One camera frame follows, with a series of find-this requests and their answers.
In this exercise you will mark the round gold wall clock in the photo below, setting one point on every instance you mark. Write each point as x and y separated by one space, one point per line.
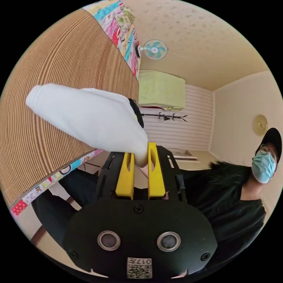
261 125

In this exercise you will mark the green cloth covered cupboard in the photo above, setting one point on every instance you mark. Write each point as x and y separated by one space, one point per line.
161 90

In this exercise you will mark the white and teal wall fan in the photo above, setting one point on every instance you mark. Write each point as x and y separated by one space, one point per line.
155 49

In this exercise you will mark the person's body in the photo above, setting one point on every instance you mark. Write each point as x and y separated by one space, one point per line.
230 199

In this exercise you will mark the bed with woven mat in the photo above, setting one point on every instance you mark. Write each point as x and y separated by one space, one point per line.
66 57

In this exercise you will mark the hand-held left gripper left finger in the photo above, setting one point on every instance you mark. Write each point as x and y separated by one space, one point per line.
125 176

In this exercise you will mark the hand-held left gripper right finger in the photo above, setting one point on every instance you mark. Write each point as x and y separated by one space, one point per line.
156 174

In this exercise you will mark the white long sleeve shirt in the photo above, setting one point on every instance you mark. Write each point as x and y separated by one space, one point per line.
88 115

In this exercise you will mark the black coat rack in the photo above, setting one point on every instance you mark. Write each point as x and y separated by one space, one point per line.
170 116

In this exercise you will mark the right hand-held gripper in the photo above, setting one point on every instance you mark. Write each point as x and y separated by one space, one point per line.
138 118

